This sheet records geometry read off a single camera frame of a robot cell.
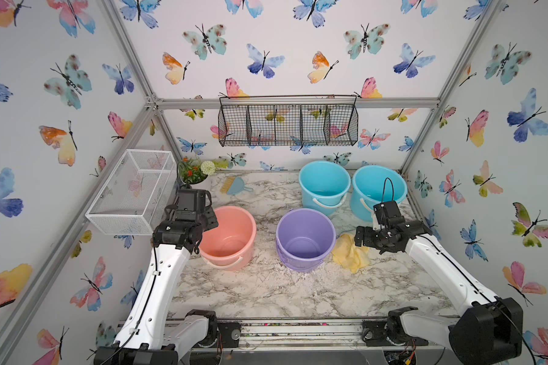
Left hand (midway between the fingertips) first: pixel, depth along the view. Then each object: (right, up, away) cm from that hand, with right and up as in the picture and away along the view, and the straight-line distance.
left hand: (208, 213), depth 75 cm
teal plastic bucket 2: (+43, +10, +32) cm, 55 cm away
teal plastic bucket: (+60, +10, +16) cm, 63 cm away
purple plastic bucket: (+33, -12, +20) cm, 40 cm away
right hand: (+56, -9, +7) cm, 57 cm away
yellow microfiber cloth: (+48, -16, +11) cm, 52 cm away
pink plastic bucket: (+3, -15, +18) cm, 23 cm away
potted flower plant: (-15, +16, +25) cm, 33 cm away
